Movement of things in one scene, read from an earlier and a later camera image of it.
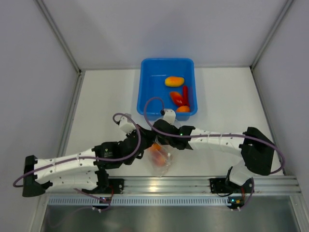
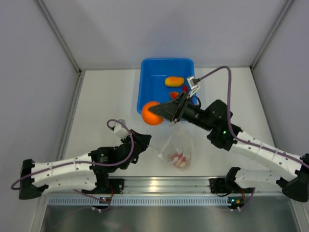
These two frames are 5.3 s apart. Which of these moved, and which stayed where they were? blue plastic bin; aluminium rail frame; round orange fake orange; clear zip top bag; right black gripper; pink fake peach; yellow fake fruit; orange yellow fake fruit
Moved: clear zip top bag; round orange fake orange; pink fake peach; right black gripper
Stayed: aluminium rail frame; orange yellow fake fruit; yellow fake fruit; blue plastic bin
